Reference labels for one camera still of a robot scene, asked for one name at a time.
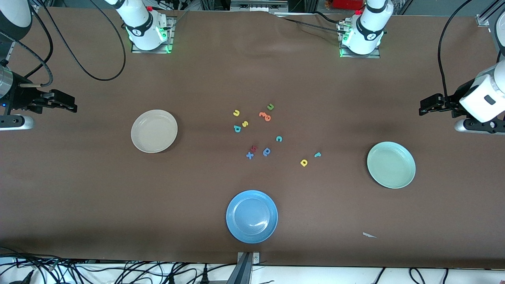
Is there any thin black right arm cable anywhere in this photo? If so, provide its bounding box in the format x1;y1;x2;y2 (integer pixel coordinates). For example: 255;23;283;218
30;0;127;82

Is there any brown paper table cover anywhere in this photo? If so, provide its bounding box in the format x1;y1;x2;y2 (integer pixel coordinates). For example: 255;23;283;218
0;7;505;269

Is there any aluminium profile beam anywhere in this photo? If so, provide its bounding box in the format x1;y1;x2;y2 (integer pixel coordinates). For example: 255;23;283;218
226;252;261;284

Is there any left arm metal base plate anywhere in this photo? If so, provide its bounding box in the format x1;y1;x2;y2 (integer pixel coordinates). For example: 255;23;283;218
339;22;381;59

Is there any red box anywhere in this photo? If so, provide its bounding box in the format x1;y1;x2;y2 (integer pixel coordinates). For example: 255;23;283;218
332;0;364;10

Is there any pale green plate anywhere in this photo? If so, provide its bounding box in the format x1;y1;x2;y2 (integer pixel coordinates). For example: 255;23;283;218
367;141;416;189

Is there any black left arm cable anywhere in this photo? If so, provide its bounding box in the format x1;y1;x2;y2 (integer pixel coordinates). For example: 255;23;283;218
437;0;474;99

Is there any tangled black cable bundle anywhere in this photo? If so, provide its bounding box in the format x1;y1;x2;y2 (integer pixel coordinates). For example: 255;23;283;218
0;247;225;284

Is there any blue plate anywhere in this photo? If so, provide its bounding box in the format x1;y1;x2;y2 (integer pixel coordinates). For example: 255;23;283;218
226;190;279;244

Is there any black cable on table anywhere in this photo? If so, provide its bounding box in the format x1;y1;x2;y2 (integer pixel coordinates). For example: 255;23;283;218
282;17;344;32
314;11;347;25

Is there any thick black right gripper cable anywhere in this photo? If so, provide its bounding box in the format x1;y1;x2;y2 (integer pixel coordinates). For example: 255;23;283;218
0;35;54;88

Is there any beige brown plate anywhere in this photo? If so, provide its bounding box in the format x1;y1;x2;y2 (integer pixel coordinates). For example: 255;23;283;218
131;109;178;153

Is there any grey power strip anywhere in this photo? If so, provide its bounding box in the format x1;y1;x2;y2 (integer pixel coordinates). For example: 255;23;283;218
230;0;289;13

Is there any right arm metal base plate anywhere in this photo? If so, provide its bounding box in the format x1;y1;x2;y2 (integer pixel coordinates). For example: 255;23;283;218
131;18;175;54

